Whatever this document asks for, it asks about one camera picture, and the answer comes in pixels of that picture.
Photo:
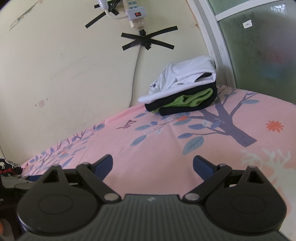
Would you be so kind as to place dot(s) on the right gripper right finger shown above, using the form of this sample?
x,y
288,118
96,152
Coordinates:
x,y
212,177

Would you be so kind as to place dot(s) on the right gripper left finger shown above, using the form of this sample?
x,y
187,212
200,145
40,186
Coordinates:
x,y
93,175

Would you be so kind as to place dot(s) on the white cloth garment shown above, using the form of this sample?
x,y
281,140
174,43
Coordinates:
x,y
177,77

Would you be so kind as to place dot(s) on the black red patterned bag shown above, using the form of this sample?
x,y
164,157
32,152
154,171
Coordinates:
x,y
9,168

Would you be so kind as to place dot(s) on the pink floral bed sheet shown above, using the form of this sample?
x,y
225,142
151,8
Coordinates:
x,y
153,154

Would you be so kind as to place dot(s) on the black and green folded garment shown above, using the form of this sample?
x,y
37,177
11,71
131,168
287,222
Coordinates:
x,y
193,99

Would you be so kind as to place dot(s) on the white power strip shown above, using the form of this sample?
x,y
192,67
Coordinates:
x,y
135,13

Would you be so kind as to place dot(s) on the white window frame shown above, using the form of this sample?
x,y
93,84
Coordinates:
x,y
252,43

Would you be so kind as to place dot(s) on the black tape cross on wall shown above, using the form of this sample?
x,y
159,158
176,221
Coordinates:
x,y
147,40

